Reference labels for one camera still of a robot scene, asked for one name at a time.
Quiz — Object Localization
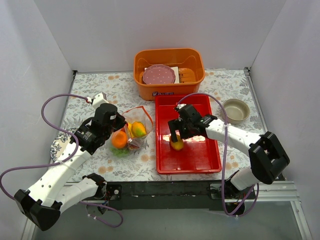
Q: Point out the yellow corn cob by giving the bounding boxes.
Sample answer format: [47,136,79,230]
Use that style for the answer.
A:
[127,122,134,138]

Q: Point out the beige ceramic bowl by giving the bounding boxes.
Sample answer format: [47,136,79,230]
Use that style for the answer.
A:
[223,98,250,125]

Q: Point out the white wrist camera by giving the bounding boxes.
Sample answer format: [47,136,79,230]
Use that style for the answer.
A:
[86,92,109,110]
[174,103,186,121]

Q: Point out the orange plastic bin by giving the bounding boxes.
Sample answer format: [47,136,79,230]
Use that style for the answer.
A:
[133,48,205,101]

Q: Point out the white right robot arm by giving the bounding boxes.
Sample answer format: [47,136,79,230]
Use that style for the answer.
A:
[168,104,290,199]

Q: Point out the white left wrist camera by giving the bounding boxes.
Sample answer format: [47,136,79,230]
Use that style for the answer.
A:
[86,92,109,110]

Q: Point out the dark red fruit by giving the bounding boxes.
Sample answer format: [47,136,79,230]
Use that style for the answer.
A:
[127,138,141,150]

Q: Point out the orange tangerine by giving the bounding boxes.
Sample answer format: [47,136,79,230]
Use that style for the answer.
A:
[111,130,128,149]

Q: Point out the red plastic tray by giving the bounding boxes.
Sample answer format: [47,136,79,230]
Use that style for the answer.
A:
[155,95,222,175]

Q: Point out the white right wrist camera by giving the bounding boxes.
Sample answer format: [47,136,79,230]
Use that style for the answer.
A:
[174,103,186,121]

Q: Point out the green lettuce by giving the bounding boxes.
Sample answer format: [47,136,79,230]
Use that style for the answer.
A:
[109,147,131,158]

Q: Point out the yellow lemon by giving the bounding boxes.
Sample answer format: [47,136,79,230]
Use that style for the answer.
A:
[169,135,184,151]

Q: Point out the clear zip top bag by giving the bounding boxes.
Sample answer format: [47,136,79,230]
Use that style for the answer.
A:
[109,106,154,158]

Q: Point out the floral tablecloth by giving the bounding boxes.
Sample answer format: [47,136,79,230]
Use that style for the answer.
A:
[61,69,267,182]

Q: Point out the blue floral plate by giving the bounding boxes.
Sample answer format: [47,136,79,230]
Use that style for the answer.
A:
[50,132,71,162]

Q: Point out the yellow green mango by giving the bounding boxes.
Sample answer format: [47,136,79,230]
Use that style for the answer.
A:
[131,121,147,138]

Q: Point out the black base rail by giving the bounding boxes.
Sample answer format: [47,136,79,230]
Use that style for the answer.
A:
[82,179,260,212]

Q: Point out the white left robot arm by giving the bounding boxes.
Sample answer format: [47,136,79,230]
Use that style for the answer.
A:
[14,103,126,231]

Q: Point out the pink dotted plate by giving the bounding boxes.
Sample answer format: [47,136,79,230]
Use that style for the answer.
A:
[142,64,176,85]

